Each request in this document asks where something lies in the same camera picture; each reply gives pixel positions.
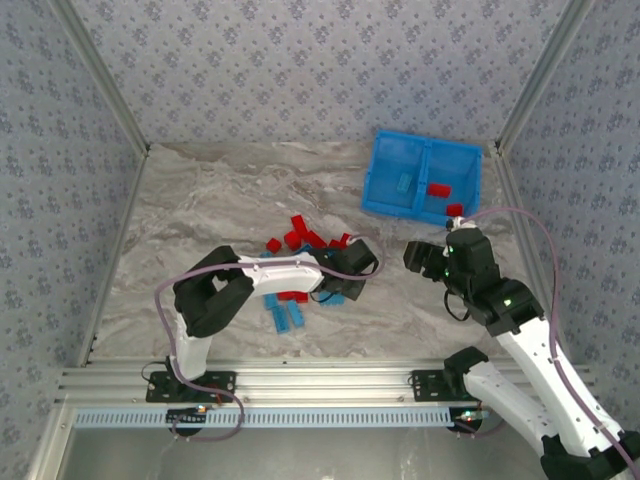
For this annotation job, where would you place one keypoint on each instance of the grey metal panel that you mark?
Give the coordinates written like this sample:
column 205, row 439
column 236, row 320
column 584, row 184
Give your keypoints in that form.
column 325, row 455

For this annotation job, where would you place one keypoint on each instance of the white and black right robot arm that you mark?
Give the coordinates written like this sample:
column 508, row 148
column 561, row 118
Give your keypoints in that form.
column 530, row 360

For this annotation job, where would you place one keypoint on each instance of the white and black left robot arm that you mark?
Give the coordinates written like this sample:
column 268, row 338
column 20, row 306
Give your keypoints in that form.
column 280, row 272

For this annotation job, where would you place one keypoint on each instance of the aluminium frame bar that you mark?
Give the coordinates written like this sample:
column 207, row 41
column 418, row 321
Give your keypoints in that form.
column 47, row 445

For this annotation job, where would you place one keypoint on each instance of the aluminium side rail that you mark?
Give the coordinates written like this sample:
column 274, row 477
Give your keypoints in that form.
column 511, row 190
column 116, row 250

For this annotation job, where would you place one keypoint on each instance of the wide aluminium base rail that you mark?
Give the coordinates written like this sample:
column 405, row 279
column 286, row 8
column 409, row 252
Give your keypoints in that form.
column 325, row 382

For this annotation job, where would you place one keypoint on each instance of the blue two-compartment plastic bin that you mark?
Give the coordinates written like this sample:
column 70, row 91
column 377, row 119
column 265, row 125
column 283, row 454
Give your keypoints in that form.
column 395, row 160

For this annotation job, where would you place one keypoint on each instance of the long red lego brick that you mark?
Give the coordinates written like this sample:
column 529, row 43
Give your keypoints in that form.
column 314, row 240

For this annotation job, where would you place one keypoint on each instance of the small black controller board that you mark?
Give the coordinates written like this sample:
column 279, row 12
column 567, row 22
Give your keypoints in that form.
column 187, row 416
column 470, row 415

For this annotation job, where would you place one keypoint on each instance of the aluminium frame post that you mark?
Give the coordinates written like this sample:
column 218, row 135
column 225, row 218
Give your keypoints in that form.
column 102, row 75
column 542, row 75

